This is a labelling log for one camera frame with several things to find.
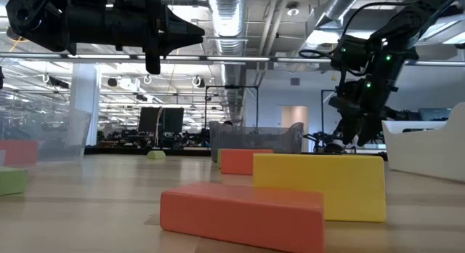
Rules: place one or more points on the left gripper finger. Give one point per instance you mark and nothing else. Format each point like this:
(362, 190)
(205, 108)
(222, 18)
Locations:
(163, 46)
(170, 24)

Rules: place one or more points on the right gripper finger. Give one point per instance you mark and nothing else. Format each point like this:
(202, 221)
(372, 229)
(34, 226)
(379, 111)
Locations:
(368, 129)
(350, 129)

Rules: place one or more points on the yellow arch block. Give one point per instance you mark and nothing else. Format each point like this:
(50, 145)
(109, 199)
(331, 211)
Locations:
(327, 184)

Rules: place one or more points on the small green block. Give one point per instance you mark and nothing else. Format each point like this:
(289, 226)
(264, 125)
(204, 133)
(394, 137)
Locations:
(156, 155)

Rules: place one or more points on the red arch block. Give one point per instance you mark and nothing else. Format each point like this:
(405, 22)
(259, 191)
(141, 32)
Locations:
(239, 162)

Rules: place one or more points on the green arch block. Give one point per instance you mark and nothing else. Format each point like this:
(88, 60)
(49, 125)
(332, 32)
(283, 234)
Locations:
(219, 158)

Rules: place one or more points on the red rectangular block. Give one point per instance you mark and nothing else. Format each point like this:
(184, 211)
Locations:
(18, 153)
(239, 220)

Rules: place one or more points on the green rectangular block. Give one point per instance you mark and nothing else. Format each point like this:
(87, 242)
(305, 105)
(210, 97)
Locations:
(12, 181)

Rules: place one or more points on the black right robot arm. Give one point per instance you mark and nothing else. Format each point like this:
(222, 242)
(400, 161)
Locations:
(407, 22)

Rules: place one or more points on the black idle robot arms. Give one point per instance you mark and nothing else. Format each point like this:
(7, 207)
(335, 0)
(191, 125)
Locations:
(319, 140)

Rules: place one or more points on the small yellow hanging cone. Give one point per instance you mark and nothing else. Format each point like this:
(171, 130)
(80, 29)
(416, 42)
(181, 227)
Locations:
(333, 78)

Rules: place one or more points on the beige door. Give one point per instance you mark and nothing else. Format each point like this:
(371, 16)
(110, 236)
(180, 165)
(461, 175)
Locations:
(294, 116)

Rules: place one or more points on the white plastic bin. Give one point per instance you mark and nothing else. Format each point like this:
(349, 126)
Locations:
(425, 155)

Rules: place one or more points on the dark wide monitor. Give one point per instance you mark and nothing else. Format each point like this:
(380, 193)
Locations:
(434, 114)

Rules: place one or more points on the white square column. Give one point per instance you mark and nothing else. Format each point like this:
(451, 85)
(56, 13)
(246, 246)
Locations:
(85, 93)

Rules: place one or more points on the rectangular ceiling light panel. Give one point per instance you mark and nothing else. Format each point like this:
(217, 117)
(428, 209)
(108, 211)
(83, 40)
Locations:
(323, 38)

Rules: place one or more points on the long overhead light bar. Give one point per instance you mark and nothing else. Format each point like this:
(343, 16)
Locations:
(236, 58)

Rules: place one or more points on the black computer monitor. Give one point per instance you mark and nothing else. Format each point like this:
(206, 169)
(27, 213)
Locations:
(147, 120)
(173, 120)

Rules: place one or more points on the grey translucent plastic bin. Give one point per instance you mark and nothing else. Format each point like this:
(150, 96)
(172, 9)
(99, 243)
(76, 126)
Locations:
(261, 140)

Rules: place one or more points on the person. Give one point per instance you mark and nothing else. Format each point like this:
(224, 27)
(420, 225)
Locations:
(227, 125)

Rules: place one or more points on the round ceiling fixture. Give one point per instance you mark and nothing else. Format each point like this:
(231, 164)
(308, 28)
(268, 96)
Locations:
(293, 11)

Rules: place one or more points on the clear plastic bin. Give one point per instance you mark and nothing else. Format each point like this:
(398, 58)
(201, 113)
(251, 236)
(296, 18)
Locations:
(65, 136)

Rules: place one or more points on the black rectangular gantry frame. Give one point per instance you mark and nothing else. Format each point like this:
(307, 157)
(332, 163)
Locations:
(322, 111)
(232, 87)

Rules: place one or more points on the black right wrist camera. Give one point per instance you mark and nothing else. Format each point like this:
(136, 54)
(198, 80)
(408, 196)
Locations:
(350, 58)

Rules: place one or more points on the silver spiral air duct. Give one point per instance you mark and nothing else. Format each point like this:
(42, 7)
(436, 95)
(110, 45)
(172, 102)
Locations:
(341, 6)
(228, 16)

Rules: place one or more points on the grey wall vent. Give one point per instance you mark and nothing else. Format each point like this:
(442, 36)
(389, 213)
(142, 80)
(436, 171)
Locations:
(295, 81)

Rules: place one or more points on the black aluminium rig frame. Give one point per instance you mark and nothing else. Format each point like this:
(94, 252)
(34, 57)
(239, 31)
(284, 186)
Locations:
(181, 151)

